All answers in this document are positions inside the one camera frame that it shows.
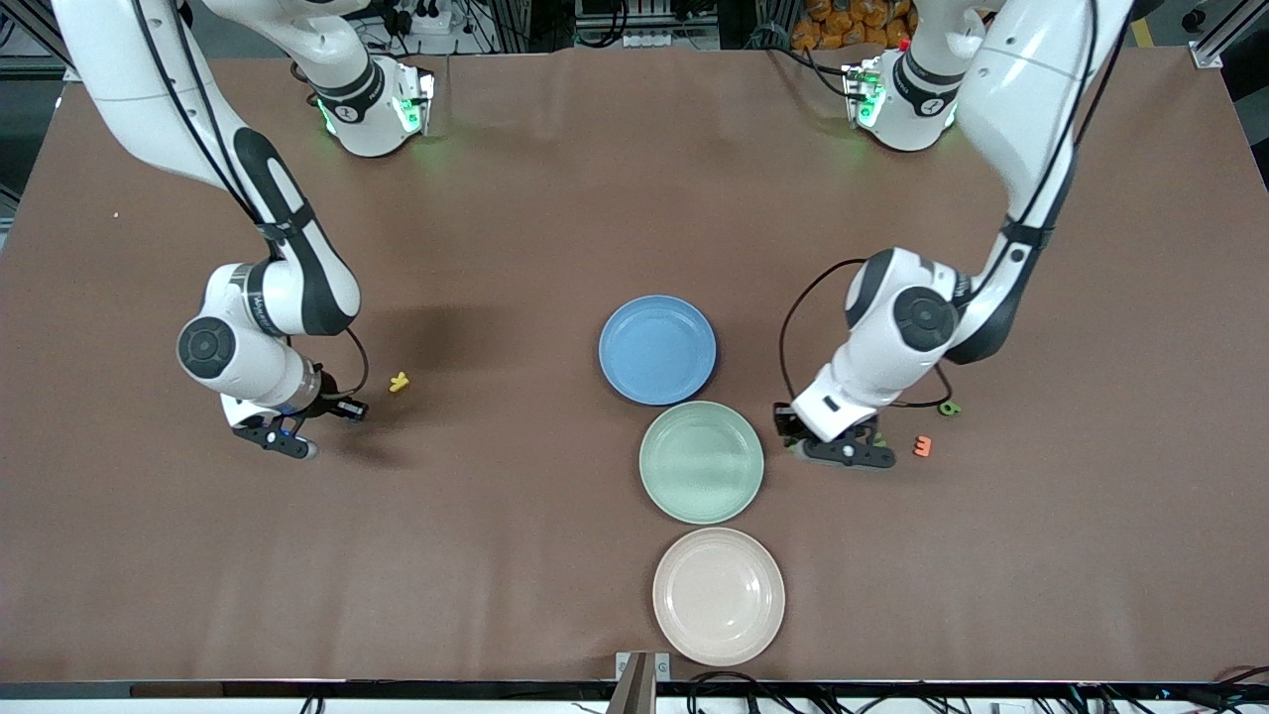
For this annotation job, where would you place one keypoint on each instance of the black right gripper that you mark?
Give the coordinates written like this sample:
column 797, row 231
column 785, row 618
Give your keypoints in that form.
column 331, row 404

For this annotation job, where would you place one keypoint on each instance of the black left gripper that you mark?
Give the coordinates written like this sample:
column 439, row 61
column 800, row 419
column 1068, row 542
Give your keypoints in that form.
column 786, row 420

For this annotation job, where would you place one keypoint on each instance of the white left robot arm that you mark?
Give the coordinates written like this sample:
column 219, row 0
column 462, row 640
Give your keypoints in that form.
column 1031, row 89

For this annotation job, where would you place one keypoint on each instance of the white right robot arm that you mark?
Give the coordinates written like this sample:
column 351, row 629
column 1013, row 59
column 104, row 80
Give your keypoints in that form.
column 149, row 79

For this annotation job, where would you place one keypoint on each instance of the yellow foam letter Y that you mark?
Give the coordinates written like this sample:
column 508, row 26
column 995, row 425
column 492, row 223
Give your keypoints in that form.
column 399, row 382

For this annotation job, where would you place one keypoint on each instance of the green round plate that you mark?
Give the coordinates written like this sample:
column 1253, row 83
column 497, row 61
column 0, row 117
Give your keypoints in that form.
column 701, row 462

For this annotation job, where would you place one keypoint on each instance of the orange foam letter E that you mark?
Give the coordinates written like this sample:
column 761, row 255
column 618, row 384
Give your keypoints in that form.
column 926, row 446

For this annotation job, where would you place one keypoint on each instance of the blue round plate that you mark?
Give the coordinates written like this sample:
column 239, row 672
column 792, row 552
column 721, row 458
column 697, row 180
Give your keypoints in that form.
column 656, row 349

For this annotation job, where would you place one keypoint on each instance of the beige round plate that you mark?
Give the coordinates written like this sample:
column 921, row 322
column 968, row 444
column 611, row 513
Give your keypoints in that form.
column 719, row 597

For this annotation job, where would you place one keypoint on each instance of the white power strip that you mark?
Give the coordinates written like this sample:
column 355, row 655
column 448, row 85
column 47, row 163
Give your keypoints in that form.
column 426, row 18

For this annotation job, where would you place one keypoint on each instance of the bag of oranges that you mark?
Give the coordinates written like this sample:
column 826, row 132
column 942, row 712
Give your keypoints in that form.
column 853, row 20

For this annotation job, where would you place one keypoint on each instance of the dark metal equipment rack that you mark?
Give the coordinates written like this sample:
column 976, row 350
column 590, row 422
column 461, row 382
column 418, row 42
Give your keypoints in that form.
column 644, row 38

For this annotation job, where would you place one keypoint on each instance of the black table edge rail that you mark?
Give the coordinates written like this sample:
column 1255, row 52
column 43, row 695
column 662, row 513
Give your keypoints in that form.
column 297, row 688

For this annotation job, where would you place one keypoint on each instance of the grey metal camera bracket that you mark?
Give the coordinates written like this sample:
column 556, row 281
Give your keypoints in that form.
column 634, row 684

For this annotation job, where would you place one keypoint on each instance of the aluminium frame post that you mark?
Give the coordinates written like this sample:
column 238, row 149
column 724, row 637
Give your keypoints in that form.
column 38, row 20
column 1234, row 28

